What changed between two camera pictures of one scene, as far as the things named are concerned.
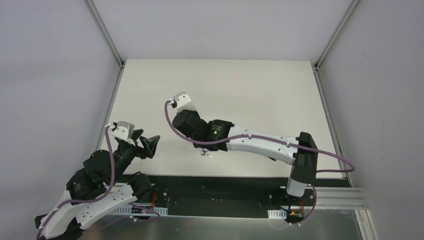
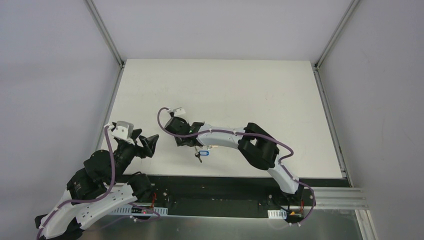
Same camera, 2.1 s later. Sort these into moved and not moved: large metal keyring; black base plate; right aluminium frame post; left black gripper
Moved: large metal keyring
Not moved: left black gripper; black base plate; right aluminium frame post
